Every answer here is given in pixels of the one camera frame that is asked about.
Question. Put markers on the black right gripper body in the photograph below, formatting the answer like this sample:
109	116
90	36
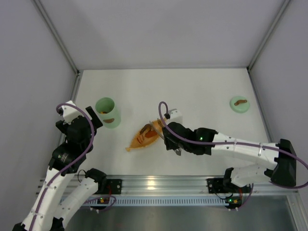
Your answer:
169	138

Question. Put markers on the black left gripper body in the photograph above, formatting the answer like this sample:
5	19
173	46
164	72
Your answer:
94	116

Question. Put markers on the metal tongs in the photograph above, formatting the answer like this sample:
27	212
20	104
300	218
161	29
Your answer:
157	125

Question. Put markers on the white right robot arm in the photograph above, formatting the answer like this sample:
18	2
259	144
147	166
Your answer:
274	162

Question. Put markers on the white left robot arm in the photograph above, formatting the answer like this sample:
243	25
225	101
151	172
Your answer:
50	211

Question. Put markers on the green cylindrical container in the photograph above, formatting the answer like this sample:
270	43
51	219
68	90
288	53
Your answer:
113	118

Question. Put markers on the orange carrot food piece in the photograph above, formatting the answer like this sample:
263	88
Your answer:
150	134

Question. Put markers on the woven fish-shaped basket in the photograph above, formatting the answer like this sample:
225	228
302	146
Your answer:
134	145

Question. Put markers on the green container lid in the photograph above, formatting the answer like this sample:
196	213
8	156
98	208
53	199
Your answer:
239	104

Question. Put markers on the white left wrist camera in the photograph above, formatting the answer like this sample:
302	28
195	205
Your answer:
69	113

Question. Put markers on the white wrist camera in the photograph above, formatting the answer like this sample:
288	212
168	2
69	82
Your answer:
175	116
69	113

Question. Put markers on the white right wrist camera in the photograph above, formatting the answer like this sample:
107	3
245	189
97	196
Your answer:
175	116

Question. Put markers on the aluminium mounting rail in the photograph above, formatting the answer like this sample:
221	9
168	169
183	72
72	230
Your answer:
133	185

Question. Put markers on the black right base bracket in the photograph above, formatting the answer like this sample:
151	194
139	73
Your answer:
215	186

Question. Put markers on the black base bracket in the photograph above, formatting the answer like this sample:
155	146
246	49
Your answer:
215	186
114	186

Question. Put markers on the black left base bracket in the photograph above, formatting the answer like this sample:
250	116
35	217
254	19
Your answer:
114	186

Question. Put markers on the slotted cable duct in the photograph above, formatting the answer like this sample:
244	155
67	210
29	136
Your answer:
160	201

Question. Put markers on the left aluminium frame post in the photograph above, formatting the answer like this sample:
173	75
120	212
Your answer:
51	27

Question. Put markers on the aluminium frame post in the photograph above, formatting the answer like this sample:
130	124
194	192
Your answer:
51	27
269	33

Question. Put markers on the right aluminium frame post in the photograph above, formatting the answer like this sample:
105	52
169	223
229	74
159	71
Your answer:
269	33

